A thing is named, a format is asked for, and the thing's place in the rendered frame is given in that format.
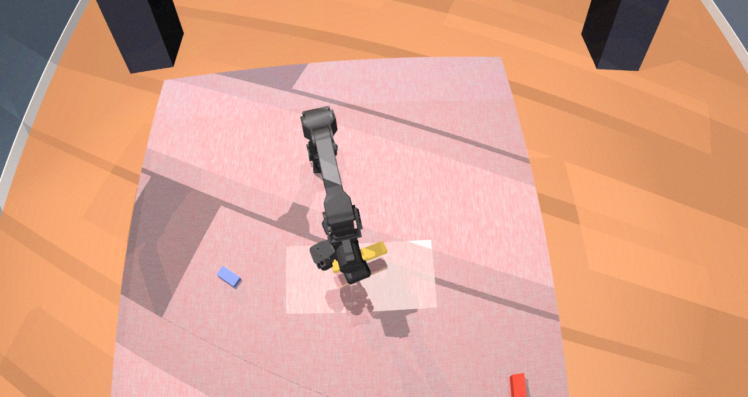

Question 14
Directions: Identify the red-orange rectangular block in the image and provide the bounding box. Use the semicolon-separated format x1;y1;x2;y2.
510;373;526;397

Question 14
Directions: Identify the light blue rectangular block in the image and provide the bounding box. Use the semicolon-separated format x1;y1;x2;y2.
217;266;241;288

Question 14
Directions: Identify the yellow bar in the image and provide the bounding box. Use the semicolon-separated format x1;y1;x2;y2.
331;241;388;274

